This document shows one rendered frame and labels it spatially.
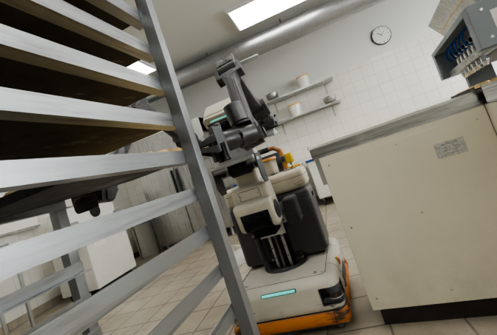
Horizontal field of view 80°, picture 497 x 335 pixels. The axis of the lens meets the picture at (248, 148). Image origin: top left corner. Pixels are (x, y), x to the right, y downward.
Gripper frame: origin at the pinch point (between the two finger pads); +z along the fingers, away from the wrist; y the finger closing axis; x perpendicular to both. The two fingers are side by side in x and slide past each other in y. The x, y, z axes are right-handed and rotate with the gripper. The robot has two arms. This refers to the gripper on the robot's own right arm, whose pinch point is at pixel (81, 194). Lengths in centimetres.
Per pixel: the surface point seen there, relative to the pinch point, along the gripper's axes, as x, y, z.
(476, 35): 127, 8, 53
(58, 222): -7.4, -5.7, 3.2
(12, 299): -18.1, -18.4, 15.1
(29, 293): -15.6, -19.1, 12.6
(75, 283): -7.7, -22.6, 4.0
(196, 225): 131, -82, -400
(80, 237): 0, -9, 56
